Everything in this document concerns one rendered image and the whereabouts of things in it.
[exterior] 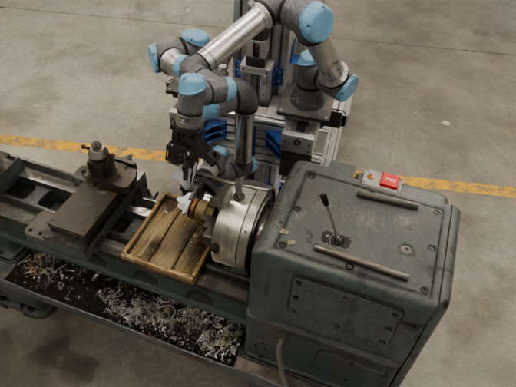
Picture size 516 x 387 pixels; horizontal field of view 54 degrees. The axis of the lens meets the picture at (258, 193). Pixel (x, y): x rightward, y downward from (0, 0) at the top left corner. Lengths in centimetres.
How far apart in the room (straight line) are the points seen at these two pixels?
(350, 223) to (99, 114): 283
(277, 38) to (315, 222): 94
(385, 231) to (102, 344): 171
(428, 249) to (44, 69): 378
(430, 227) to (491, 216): 201
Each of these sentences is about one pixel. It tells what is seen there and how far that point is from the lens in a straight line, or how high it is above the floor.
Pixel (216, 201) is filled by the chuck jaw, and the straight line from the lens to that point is 179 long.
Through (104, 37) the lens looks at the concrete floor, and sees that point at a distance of 506.
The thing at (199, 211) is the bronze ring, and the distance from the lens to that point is 179.
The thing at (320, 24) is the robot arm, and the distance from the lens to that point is 167.
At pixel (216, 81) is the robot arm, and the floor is 160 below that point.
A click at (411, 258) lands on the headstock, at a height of 126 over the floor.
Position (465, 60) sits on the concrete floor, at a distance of 519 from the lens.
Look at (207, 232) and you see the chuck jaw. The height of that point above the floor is 112.
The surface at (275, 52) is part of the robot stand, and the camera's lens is 228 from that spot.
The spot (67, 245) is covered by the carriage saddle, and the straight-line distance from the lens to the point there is 202.
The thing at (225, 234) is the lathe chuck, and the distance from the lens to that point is 165.
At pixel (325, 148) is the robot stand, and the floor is 23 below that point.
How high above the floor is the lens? 246
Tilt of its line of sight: 47 degrees down
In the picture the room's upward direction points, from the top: 4 degrees clockwise
